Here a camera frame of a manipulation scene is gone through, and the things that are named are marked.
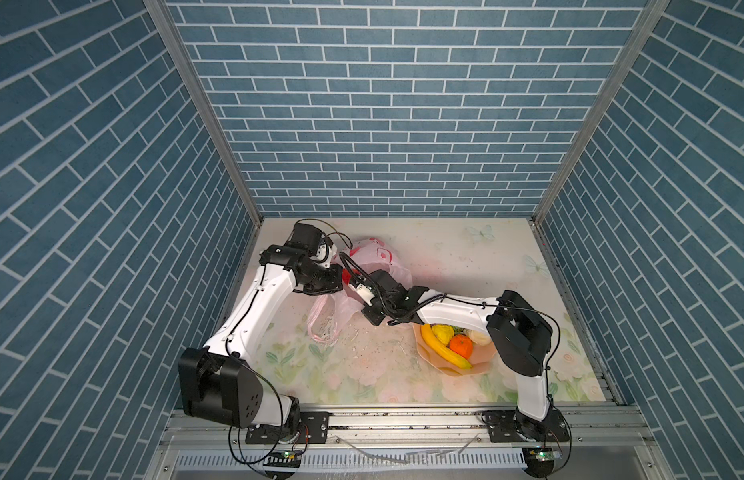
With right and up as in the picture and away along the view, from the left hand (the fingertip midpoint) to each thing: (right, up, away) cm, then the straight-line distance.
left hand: (344, 285), depth 80 cm
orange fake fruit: (+32, -17, +2) cm, 37 cm away
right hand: (+4, -7, +10) cm, 12 cm away
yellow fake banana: (+27, -18, +1) cm, 32 cm away
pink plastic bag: (-2, -7, -4) cm, 8 cm away
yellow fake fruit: (+28, -14, +4) cm, 32 cm away
